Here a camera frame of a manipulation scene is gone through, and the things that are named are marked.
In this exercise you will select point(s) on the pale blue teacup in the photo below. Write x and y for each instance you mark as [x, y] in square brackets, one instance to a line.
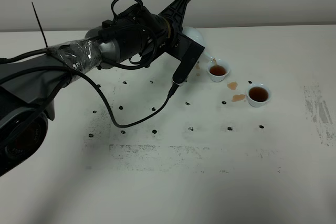
[217, 70]
[258, 94]

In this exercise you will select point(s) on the pale blue teacup far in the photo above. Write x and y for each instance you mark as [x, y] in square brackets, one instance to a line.
[217, 70]

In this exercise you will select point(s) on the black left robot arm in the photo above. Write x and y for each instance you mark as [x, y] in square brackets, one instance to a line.
[30, 82]

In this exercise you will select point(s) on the pale blue porcelain teapot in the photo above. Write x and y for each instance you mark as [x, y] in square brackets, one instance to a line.
[196, 36]

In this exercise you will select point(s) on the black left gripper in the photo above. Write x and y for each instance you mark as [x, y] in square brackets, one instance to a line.
[135, 30]

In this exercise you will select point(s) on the black zip tie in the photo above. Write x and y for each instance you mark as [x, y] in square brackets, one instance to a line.
[40, 27]

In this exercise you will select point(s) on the pale blue teacup near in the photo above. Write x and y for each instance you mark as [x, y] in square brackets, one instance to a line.
[258, 94]

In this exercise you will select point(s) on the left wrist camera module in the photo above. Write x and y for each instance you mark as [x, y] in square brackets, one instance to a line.
[187, 51]

